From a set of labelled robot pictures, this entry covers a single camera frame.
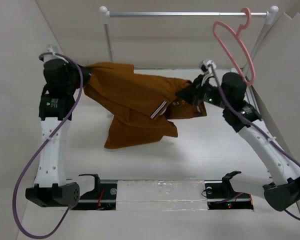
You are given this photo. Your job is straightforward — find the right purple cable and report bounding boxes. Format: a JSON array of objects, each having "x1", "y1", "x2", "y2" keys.
[{"x1": 207, "y1": 63, "x2": 300, "y2": 222}]

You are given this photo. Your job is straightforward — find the brown trousers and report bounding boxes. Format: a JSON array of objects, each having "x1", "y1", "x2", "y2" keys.
[{"x1": 83, "y1": 62, "x2": 207, "y2": 149}]

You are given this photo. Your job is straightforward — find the white metal clothes rack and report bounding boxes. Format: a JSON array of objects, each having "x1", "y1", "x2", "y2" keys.
[{"x1": 99, "y1": 6, "x2": 279, "y2": 76}]

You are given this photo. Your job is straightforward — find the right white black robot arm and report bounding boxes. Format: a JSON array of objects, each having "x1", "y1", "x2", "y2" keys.
[{"x1": 176, "y1": 72, "x2": 300, "y2": 212}]

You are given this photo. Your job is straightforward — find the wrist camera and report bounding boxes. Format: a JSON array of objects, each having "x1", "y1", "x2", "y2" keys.
[
  {"x1": 199, "y1": 59, "x2": 217, "y2": 75},
  {"x1": 39, "y1": 44, "x2": 59, "y2": 63}
]

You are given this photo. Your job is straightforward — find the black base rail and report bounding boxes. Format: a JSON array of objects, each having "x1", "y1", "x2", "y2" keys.
[{"x1": 74, "y1": 179, "x2": 254, "y2": 212}]

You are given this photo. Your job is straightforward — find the pink plastic hanger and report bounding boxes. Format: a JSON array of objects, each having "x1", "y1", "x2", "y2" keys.
[{"x1": 212, "y1": 7, "x2": 256, "y2": 87}]

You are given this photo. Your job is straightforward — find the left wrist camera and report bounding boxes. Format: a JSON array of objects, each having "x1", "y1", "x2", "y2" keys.
[{"x1": 39, "y1": 44, "x2": 59, "y2": 63}]

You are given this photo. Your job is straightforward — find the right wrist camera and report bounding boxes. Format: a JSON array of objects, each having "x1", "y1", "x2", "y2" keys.
[{"x1": 199, "y1": 59, "x2": 217, "y2": 75}]

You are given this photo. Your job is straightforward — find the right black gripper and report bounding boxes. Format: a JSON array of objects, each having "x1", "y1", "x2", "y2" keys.
[{"x1": 177, "y1": 73, "x2": 231, "y2": 110}]

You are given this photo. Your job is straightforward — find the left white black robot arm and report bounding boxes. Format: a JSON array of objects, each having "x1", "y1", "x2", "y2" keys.
[{"x1": 25, "y1": 53, "x2": 92, "y2": 208}]

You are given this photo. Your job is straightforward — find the purple cable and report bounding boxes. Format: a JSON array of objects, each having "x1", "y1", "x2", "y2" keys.
[
  {"x1": 12, "y1": 52, "x2": 85, "y2": 239},
  {"x1": 207, "y1": 63, "x2": 300, "y2": 222}
]

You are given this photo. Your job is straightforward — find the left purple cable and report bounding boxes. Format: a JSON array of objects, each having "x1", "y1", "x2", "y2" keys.
[{"x1": 12, "y1": 52, "x2": 85, "y2": 239}]

